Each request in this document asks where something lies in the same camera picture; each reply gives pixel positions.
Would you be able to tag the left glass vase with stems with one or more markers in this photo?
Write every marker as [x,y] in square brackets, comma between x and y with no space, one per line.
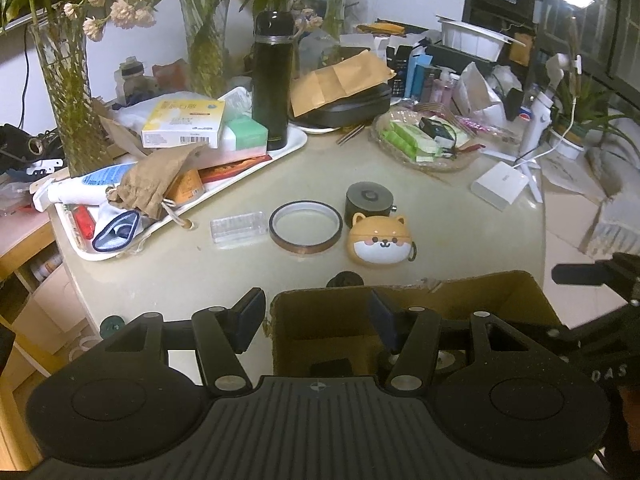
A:
[61,49]

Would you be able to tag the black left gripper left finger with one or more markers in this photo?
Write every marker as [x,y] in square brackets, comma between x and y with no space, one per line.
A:
[220,335]

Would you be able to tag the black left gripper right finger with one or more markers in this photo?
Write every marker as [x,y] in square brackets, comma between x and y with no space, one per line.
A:
[410,334]

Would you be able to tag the shiba dog earphone case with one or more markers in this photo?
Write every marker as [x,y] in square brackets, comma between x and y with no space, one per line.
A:
[380,240]

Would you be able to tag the brown cardboard box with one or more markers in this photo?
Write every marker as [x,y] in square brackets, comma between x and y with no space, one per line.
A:
[310,326]

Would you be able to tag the blue white face mask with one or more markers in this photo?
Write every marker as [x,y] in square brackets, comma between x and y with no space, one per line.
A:
[115,229]

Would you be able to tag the brown tape roll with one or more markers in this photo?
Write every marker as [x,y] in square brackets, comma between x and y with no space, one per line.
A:
[305,227]

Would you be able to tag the green tissue pack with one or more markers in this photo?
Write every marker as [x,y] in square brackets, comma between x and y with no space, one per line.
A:
[242,134]

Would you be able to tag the black thermos bottle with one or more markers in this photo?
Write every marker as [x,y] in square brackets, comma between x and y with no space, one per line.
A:
[272,73]

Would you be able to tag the orange sachet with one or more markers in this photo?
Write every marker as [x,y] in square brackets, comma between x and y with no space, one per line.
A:
[186,188]

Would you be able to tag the green round cap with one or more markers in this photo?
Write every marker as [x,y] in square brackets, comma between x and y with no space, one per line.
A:
[110,326]

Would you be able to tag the white plastic food container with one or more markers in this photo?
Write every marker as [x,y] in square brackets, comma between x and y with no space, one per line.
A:
[474,40]

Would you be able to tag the white plastic bag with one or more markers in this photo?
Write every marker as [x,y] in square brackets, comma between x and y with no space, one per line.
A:
[481,98]

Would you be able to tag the white blue tube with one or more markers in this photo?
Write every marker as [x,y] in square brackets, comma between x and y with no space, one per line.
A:
[88,190]

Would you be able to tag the yellow white medicine box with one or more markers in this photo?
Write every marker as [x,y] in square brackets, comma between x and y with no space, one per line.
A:
[177,122]

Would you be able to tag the pink bottle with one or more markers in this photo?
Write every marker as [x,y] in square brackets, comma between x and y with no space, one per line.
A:
[443,86]

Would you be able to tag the dark grey cylindrical speaker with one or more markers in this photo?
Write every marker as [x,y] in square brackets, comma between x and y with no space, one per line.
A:
[368,198]

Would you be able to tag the small black round knob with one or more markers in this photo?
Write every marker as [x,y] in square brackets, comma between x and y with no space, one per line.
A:
[345,279]

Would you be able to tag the middle glass vase with bamboo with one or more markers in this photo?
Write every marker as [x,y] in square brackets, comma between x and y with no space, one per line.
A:
[205,25]

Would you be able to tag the woven snack basket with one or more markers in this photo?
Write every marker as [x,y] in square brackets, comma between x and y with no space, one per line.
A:
[430,139]

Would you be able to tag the white power adapter box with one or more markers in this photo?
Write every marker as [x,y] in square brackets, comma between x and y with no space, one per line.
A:
[500,186]

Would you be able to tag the brown drawstring pouch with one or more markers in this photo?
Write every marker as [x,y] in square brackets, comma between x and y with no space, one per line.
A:
[143,187]

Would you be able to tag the brown paper envelope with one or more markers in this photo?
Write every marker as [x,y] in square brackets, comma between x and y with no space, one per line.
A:
[342,80]

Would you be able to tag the red lighter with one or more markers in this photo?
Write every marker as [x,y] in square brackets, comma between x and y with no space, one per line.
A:
[85,223]

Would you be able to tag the clear plastic box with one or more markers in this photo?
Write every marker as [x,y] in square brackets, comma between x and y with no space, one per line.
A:
[232,229]

